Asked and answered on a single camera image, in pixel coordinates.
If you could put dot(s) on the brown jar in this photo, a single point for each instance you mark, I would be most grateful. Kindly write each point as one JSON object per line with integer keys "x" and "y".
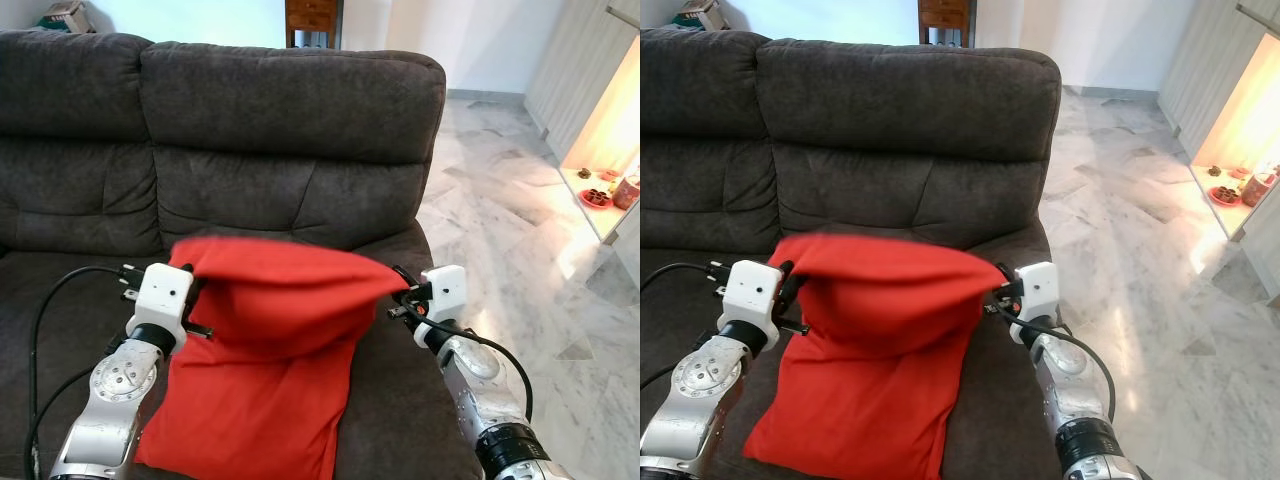
{"x": 1258, "y": 190}
{"x": 628, "y": 192}

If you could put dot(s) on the red plate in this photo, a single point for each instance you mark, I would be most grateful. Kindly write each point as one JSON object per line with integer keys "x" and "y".
{"x": 595, "y": 198}
{"x": 1225, "y": 196}

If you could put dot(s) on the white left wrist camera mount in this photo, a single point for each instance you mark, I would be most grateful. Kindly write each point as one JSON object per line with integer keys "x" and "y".
{"x": 163, "y": 295}
{"x": 750, "y": 292}

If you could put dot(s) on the dark grey fabric sofa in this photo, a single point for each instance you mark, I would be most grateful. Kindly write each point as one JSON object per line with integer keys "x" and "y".
{"x": 900, "y": 130}
{"x": 280, "y": 130}

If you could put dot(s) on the red pillow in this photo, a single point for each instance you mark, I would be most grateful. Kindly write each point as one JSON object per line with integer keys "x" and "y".
{"x": 260, "y": 380}
{"x": 860, "y": 390}

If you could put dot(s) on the white cabinet with lit shelf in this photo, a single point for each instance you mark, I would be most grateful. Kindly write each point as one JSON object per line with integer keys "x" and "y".
{"x": 570, "y": 80}
{"x": 1200, "y": 70}

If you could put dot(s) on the small cardboard box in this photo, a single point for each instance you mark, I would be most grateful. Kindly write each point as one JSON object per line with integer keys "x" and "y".
{"x": 705, "y": 12}
{"x": 65, "y": 15}

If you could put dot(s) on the brown wooden cabinet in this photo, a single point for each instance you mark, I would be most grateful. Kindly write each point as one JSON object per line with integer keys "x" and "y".
{"x": 313, "y": 20}
{"x": 945, "y": 20}

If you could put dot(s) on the small pink dish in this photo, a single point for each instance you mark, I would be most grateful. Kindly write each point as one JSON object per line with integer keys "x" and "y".
{"x": 608, "y": 175}
{"x": 1238, "y": 173}

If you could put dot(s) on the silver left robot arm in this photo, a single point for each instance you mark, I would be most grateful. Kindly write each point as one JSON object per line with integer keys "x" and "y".
{"x": 700, "y": 390}
{"x": 110, "y": 400}

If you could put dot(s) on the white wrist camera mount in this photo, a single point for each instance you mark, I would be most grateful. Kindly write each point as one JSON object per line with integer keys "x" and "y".
{"x": 1040, "y": 290}
{"x": 163, "y": 295}
{"x": 750, "y": 292}
{"x": 445, "y": 292}

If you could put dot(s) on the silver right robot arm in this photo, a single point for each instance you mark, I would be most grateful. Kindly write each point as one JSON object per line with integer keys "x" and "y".
{"x": 1060, "y": 390}
{"x": 490, "y": 400}

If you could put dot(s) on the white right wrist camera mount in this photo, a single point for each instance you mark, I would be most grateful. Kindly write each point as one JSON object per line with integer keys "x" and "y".
{"x": 1040, "y": 290}
{"x": 445, "y": 292}

